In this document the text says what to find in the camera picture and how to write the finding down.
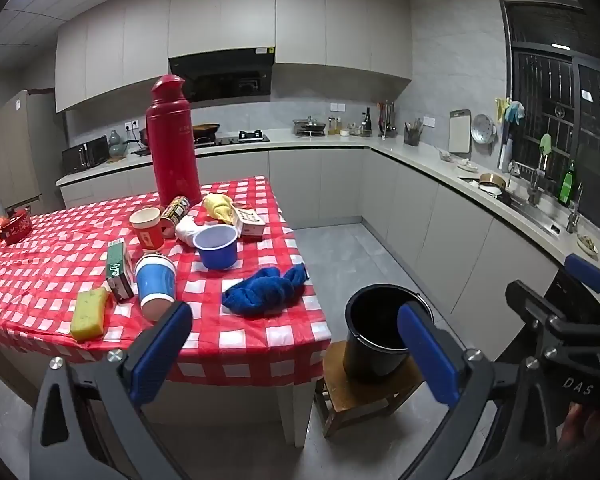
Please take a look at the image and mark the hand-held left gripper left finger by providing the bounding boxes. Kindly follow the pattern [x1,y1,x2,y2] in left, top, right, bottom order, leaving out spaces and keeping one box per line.
[29,301,194,480]

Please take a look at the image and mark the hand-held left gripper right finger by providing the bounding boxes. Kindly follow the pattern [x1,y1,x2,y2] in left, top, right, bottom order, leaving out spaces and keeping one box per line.
[396,302,568,480]

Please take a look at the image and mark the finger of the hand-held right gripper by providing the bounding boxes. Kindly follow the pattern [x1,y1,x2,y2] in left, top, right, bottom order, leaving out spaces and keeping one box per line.
[566,253,600,311]
[506,281,581,333]

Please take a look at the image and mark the black bucket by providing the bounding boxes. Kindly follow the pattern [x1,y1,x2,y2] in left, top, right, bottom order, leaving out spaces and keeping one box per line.
[343,284,436,385]

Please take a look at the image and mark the blue paper cup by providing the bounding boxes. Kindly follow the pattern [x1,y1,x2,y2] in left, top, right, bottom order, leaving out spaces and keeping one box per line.
[134,253,177,322]

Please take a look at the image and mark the yellow sponge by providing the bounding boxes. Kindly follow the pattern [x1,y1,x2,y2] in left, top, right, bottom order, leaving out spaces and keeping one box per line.
[70,287,110,342]

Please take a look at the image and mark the green carton box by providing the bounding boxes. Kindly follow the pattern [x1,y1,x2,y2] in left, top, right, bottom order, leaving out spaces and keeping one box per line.
[105,238,136,303]

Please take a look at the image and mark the blue plastic bowl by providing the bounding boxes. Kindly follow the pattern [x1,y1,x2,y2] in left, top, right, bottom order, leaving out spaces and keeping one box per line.
[192,224,239,270]

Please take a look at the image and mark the blue towel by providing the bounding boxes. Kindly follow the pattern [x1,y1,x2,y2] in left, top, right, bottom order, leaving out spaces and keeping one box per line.
[221,265,308,317]

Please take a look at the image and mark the red paper cup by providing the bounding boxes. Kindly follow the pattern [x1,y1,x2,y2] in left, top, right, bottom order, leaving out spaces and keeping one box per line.
[129,206,167,253]

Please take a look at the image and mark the white plastic bag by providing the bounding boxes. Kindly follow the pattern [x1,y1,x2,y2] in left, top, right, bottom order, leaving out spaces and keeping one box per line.
[175,212,216,247]

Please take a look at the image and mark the patterned tin can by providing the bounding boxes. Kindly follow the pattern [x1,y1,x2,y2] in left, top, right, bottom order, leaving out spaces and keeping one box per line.
[160,195,191,239]

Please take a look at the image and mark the small white carton box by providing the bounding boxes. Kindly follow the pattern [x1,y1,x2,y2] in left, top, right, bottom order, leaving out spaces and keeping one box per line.
[230,205,267,239]

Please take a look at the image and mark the person's right hand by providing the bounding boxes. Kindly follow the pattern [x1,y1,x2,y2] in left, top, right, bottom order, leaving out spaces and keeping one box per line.
[560,405,600,461]

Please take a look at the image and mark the small steel faucet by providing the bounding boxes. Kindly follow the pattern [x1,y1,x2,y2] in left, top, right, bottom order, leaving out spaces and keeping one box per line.
[566,185,583,233]

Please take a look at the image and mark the steel sink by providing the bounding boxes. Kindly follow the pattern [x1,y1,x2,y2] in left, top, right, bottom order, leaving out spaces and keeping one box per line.
[457,172,563,238]

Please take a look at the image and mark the green glass bottle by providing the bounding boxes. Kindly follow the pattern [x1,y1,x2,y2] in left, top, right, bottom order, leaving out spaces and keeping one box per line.
[557,160,578,207]

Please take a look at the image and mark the wooden stool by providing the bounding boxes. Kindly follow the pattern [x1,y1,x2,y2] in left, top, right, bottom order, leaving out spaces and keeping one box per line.
[314,340,431,438]

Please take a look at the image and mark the steel kitchen faucet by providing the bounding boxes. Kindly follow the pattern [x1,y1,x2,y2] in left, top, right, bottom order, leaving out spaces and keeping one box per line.
[526,152,548,206]

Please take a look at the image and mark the bamboo steamer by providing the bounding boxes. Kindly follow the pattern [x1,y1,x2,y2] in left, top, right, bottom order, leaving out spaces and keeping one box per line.
[478,172,507,196]

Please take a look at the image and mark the red checked tablecloth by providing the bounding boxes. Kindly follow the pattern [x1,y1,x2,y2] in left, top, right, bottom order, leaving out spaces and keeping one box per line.
[0,176,332,386]

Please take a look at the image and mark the beige lower cabinets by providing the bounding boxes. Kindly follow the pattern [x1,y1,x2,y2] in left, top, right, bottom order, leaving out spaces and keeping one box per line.
[55,145,581,326]

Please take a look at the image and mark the beige cabinets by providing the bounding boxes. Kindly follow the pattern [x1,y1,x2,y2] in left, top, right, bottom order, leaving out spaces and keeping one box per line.
[55,145,581,326]
[55,0,413,113]

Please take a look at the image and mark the steel colander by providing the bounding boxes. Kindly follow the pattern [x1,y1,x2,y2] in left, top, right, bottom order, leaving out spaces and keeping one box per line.
[471,113,496,143]

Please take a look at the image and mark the white cutting board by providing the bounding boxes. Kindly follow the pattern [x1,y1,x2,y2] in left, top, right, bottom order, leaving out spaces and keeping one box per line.
[447,108,473,154]

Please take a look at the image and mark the barred window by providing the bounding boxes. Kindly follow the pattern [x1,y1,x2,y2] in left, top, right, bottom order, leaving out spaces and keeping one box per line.
[500,0,600,251]

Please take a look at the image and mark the red thermos flask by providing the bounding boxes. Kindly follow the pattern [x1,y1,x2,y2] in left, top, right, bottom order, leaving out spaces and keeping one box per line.
[146,74,202,208]

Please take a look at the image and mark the black utensil holder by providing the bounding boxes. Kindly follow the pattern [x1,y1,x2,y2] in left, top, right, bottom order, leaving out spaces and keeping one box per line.
[403,118,424,147]

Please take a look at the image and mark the black microwave oven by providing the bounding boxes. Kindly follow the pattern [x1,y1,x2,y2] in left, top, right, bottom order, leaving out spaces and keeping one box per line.
[61,135,110,175]

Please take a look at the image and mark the black wok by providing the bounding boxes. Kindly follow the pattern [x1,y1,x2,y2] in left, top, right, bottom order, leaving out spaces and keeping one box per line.
[192,122,221,142]

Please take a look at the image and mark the black gas stove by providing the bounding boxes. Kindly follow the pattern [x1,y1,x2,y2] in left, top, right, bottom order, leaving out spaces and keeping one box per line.
[215,130,271,143]

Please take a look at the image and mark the knife holder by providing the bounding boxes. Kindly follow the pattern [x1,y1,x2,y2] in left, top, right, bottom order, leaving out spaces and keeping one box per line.
[377,101,397,138]

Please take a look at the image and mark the beige refrigerator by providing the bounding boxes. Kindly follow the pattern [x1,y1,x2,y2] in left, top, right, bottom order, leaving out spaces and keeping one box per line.
[0,89,68,211]

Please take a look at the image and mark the steel frying pan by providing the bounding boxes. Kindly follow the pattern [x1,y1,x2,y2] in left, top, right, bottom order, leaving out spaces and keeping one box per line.
[292,116,328,137]

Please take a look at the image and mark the black range hood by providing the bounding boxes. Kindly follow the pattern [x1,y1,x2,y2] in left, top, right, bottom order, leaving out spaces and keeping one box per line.
[168,46,274,106]

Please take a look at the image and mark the beige upper cabinets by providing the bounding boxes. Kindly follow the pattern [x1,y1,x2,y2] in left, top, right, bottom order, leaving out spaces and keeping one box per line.
[55,0,413,113]

